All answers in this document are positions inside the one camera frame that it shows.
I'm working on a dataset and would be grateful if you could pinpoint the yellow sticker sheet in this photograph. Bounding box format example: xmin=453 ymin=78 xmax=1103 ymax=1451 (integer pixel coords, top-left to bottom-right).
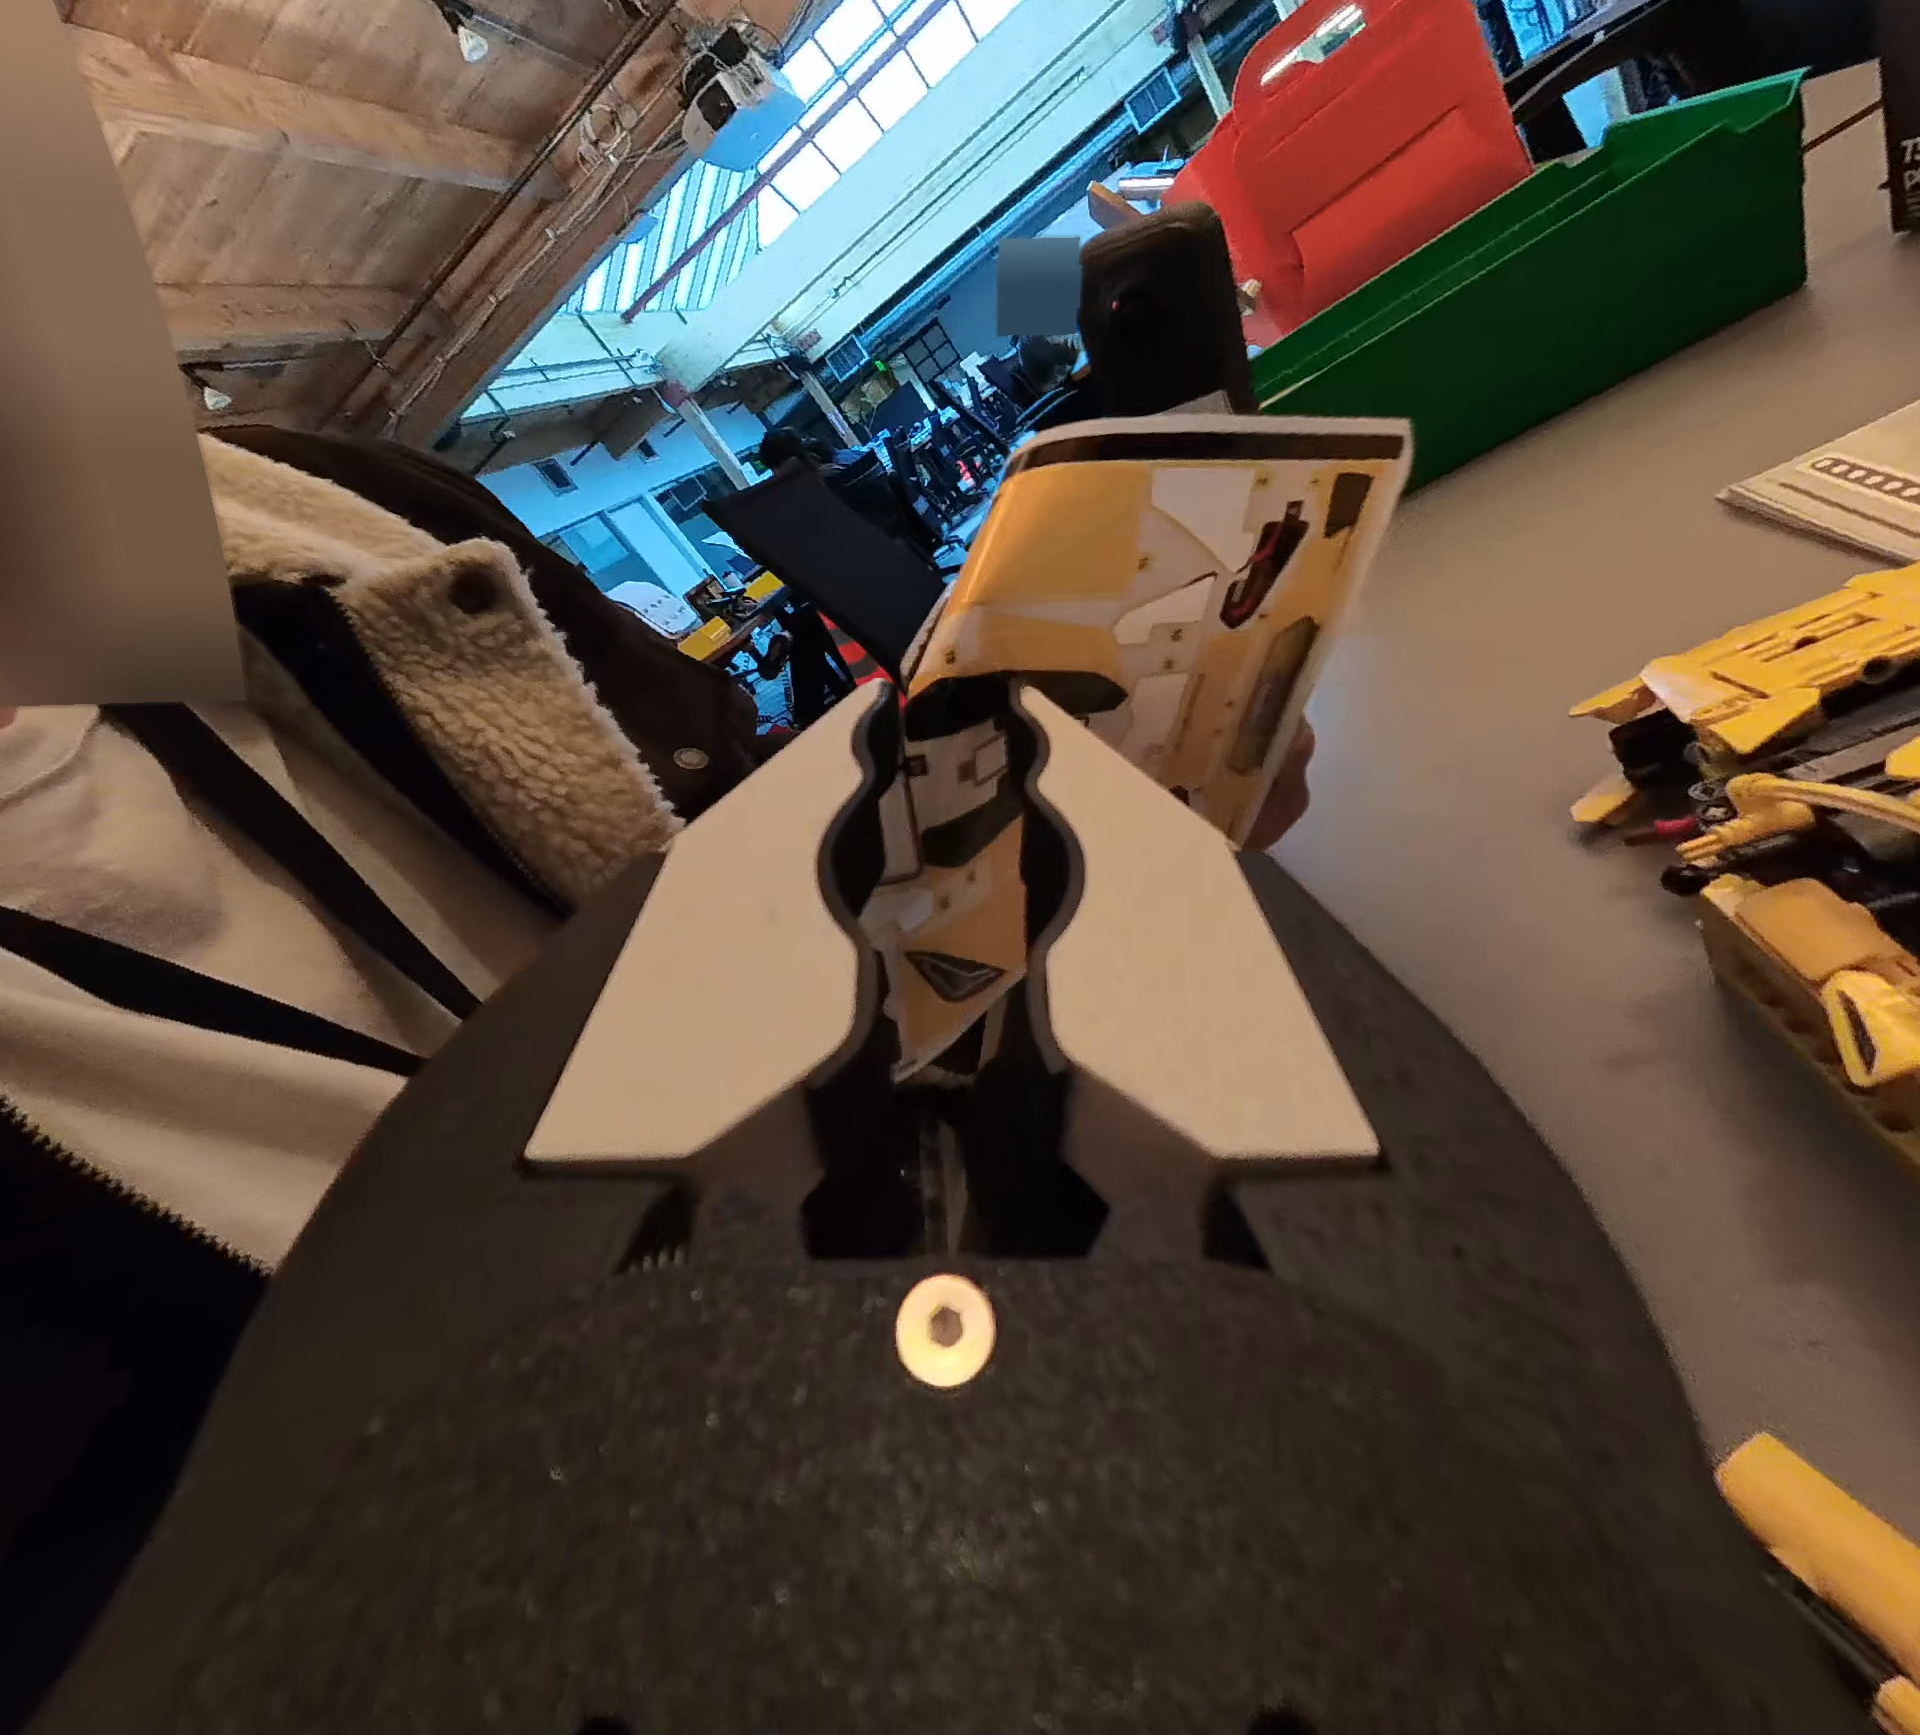
xmin=875 ymin=416 xmax=1417 ymax=1087

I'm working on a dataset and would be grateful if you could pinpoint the white shirt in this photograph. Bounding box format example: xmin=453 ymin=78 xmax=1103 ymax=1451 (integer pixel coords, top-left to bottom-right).
xmin=0 ymin=698 xmax=576 ymax=1275

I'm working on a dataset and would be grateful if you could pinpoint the green plastic bin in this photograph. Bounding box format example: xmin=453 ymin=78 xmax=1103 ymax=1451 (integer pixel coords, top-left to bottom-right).
xmin=1242 ymin=66 xmax=1814 ymax=498

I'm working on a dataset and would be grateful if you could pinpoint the black lanyard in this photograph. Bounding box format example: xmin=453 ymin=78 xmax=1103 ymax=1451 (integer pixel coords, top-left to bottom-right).
xmin=0 ymin=700 xmax=486 ymax=1079

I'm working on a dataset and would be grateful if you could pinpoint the red carry bag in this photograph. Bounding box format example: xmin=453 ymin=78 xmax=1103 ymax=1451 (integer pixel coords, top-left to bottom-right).
xmin=1158 ymin=0 xmax=1538 ymax=352

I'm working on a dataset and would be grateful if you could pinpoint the dark sherpa-lined jacket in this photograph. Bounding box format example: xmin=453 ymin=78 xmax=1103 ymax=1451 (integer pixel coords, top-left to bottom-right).
xmin=0 ymin=420 xmax=786 ymax=1735

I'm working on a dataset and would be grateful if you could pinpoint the yellow U-shaped brick assembly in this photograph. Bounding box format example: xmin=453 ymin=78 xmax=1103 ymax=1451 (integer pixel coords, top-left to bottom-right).
xmin=1710 ymin=1429 xmax=1920 ymax=1735

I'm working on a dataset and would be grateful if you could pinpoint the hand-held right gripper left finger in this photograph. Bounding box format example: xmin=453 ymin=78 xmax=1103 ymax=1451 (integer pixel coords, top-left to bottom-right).
xmin=521 ymin=686 xmax=902 ymax=1185

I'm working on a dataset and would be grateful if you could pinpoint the open instruction booklet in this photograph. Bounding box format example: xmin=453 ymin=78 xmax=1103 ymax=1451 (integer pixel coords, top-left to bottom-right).
xmin=1714 ymin=398 xmax=1920 ymax=570

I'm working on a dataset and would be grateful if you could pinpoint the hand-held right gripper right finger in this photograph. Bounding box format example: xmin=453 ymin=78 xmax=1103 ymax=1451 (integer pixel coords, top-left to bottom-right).
xmin=1011 ymin=688 xmax=1381 ymax=1187

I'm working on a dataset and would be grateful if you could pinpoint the yellow brick toy car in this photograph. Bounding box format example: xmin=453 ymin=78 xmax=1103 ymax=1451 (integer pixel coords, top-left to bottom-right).
xmin=1564 ymin=562 xmax=1920 ymax=1139

